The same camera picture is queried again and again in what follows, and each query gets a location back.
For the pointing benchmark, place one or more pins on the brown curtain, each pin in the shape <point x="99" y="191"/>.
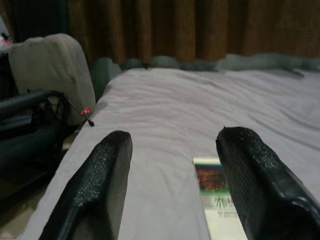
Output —
<point x="175" y="25"/>

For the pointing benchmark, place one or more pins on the glossy packet with green print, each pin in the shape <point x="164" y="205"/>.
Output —
<point x="212" y="180"/>

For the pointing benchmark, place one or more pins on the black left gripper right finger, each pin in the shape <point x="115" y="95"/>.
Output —
<point x="257" y="180"/>

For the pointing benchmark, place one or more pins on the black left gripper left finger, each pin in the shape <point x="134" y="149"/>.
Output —
<point x="95" y="180"/>

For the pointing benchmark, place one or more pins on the black metal frame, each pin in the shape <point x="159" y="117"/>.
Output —
<point x="25" y="130"/>

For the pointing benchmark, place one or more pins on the teal blanket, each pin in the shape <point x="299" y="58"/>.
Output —
<point x="200" y="63"/>

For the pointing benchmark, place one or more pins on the grey duvet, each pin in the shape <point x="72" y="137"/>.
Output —
<point x="175" y="105"/>

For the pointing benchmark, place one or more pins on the grey upright cushion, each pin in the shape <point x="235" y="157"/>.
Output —
<point x="50" y="67"/>

